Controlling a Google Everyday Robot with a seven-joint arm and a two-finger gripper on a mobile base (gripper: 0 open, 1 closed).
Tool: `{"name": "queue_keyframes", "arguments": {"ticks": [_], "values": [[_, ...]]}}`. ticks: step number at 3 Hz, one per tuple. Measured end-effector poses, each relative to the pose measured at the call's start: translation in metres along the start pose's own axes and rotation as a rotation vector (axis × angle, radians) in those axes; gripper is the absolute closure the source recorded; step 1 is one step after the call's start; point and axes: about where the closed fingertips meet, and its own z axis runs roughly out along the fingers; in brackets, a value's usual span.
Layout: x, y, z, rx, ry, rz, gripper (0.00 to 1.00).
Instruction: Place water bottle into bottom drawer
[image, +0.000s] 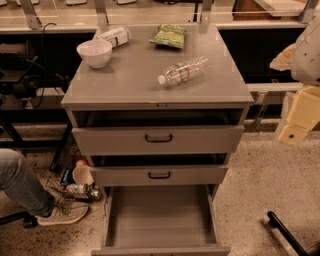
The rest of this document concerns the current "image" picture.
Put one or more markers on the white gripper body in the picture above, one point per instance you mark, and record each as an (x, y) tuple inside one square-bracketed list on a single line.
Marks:
[(308, 58)]

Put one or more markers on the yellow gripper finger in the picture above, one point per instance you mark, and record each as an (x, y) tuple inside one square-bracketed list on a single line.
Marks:
[(283, 60), (300, 114)]

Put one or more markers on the clear plastic water bottle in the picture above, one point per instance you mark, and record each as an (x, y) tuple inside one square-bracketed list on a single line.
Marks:
[(183, 71)]

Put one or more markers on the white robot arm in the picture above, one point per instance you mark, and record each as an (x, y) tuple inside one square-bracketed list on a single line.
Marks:
[(300, 110)]

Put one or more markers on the grey middle drawer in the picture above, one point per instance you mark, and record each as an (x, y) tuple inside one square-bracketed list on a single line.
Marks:
[(153, 170)]

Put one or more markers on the grey drawer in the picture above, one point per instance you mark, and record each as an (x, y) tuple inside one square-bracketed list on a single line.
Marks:
[(153, 170), (160, 221), (157, 132)]

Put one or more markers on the grey drawer cabinet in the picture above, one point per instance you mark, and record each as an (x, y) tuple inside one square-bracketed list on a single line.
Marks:
[(130, 80)]

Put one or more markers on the grey top drawer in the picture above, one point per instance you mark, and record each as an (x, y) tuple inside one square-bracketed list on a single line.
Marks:
[(157, 132)]

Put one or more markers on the grey bottom drawer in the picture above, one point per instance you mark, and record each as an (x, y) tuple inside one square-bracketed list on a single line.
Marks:
[(160, 221)]

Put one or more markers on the small bottle in basket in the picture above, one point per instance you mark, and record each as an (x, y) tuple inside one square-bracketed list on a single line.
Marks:
[(77, 188)]

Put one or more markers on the green chip bag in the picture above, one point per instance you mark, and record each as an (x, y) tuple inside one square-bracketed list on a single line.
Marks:
[(170, 35)]

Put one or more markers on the white snack package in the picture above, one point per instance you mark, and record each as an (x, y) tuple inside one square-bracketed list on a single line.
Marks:
[(117, 37)]

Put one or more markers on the white ceramic bowl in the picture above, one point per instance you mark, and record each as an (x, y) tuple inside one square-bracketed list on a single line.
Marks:
[(96, 53)]

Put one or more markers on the white cup in basket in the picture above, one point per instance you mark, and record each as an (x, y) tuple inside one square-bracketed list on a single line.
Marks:
[(82, 175)]

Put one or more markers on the blue can in basket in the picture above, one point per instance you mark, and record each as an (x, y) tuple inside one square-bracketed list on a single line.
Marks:
[(67, 177)]

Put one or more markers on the grey sneaker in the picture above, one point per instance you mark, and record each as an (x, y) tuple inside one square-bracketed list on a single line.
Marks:
[(64, 213)]

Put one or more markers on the person leg in jeans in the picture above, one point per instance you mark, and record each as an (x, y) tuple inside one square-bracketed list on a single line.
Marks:
[(19, 182)]

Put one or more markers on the black chair base left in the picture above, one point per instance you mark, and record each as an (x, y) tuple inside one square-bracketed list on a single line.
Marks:
[(28, 221)]

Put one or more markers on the wire basket on floor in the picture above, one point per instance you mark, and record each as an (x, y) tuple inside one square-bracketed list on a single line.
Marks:
[(53, 183)]

